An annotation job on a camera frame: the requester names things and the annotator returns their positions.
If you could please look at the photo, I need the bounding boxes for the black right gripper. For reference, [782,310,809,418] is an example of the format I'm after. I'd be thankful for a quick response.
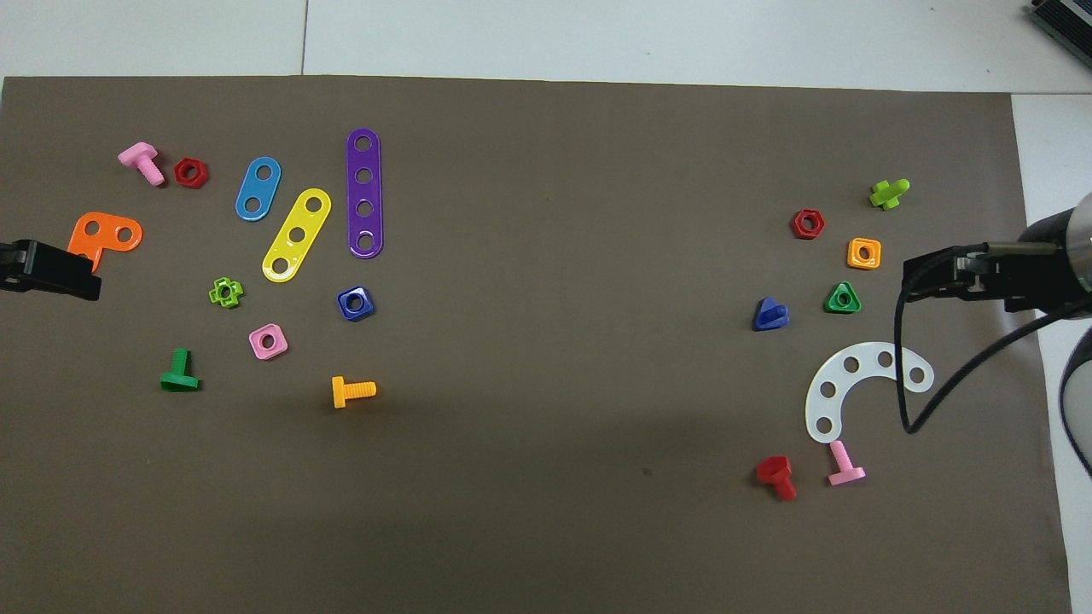
[903,243,1092,313]

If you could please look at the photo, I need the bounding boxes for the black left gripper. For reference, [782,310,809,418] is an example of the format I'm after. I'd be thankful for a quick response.
[0,240,102,301]

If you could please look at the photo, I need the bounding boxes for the blue triangle-head plastic screw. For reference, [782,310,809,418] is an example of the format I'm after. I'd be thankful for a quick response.
[752,297,791,332]

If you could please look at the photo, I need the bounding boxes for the blue square plastic nut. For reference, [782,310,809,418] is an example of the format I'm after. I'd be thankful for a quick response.
[337,286,375,322]

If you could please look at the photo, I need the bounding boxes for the lime cross-head plastic screw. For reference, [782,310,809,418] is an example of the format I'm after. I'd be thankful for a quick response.
[868,178,911,211]

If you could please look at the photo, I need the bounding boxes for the pink plastic screw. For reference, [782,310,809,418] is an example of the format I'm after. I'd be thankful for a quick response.
[828,440,867,487]
[118,142,166,187]

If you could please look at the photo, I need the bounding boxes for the green plastic screw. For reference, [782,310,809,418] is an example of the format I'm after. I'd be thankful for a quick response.
[160,348,200,392]

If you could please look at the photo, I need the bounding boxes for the pink square plastic nut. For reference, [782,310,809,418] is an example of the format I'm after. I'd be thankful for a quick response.
[248,323,288,361]

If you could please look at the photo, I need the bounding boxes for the red plastic screw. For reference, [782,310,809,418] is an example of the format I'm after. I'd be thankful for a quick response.
[756,455,799,501]

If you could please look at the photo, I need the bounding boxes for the orange plastic screw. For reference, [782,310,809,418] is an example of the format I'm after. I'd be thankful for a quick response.
[332,376,377,409]

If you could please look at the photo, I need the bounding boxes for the white curved plastic strip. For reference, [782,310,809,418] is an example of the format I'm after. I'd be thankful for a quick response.
[804,342,935,445]

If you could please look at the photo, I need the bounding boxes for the blue two-hole plastic strip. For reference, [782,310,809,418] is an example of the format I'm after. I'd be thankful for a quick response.
[235,156,282,223]

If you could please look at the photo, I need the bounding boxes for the yellow three-hole plastic strip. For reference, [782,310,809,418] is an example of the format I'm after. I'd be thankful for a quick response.
[262,188,332,283]

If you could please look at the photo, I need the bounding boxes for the black ribbed electronics box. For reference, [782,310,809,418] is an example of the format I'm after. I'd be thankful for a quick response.
[1027,0,1092,49]

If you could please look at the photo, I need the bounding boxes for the purple four-hole plastic strip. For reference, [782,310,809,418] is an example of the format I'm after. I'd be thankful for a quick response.
[346,128,385,259]

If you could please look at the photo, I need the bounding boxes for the brown table mat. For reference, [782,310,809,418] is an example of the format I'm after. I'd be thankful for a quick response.
[0,75,1072,614]

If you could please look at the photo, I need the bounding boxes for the orange angled plastic bracket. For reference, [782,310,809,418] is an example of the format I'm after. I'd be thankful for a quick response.
[67,211,143,275]

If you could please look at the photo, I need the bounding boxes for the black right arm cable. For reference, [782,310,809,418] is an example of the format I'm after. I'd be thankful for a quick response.
[892,252,1092,436]

